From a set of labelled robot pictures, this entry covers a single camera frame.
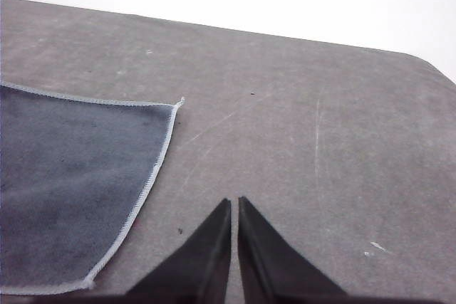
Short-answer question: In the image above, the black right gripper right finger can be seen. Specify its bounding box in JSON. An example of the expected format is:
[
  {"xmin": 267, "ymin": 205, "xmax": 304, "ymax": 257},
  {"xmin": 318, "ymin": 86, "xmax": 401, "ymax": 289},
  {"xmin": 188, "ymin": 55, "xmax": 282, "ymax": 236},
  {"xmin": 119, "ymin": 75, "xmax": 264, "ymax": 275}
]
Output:
[{"xmin": 237, "ymin": 196, "xmax": 349, "ymax": 298}]

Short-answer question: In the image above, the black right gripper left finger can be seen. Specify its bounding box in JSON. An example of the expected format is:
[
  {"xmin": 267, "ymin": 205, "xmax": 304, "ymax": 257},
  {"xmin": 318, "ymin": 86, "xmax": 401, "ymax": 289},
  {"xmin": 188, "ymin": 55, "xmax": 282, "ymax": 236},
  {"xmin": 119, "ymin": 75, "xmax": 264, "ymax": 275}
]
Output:
[{"xmin": 126, "ymin": 197, "xmax": 232, "ymax": 298}]

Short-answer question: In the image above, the purple towel with grey hem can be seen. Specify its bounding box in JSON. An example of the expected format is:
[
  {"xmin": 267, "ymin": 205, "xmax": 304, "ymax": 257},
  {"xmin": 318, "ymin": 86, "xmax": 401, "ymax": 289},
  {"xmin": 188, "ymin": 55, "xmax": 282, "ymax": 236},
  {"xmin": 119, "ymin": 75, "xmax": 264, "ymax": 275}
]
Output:
[{"xmin": 0, "ymin": 82, "xmax": 186, "ymax": 296}]

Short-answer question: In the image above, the grey table cloth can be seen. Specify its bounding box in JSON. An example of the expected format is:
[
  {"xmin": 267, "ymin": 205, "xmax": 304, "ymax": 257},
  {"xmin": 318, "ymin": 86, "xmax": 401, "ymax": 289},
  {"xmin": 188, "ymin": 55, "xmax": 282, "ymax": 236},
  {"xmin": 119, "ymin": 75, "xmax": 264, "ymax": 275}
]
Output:
[{"xmin": 0, "ymin": 0, "xmax": 456, "ymax": 304}]

